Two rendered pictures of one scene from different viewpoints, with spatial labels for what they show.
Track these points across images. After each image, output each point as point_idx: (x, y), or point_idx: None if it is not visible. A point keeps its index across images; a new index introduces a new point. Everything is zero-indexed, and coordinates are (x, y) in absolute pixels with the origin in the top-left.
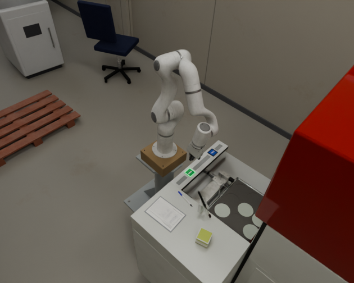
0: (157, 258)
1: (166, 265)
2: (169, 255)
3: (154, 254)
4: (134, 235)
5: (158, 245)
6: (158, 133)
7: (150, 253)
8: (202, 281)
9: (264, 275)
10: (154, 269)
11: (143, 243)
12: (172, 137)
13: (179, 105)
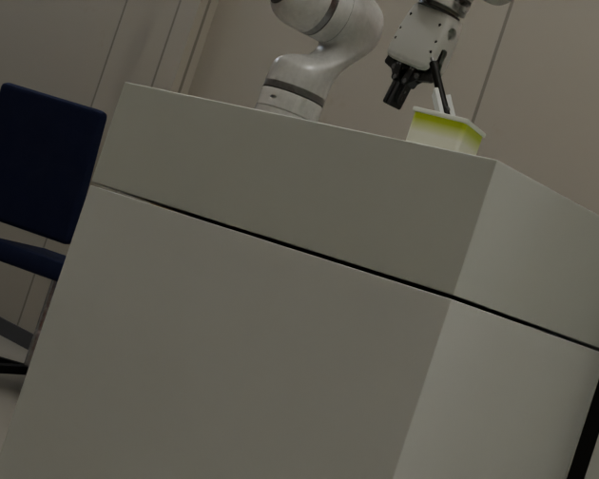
0: (169, 293)
1: (220, 287)
2: (278, 146)
3: (166, 268)
4: (71, 251)
5: (231, 134)
6: (268, 82)
7: (130, 305)
8: (437, 147)
9: None
10: (91, 474)
11: (115, 258)
12: (313, 121)
13: (374, 1)
